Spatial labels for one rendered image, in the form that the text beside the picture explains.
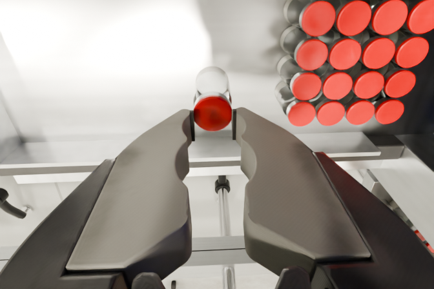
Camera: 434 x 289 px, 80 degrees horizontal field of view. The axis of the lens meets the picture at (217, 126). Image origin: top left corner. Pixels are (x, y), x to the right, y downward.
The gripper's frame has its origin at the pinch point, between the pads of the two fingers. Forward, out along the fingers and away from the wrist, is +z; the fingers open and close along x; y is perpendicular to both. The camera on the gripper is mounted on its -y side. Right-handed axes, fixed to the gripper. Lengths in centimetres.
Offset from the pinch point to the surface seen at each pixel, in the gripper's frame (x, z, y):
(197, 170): -1.8, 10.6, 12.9
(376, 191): 19.2, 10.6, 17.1
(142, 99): -6.2, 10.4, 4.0
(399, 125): 18.7, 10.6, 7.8
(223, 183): 5, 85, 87
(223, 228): 4, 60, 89
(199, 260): -6, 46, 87
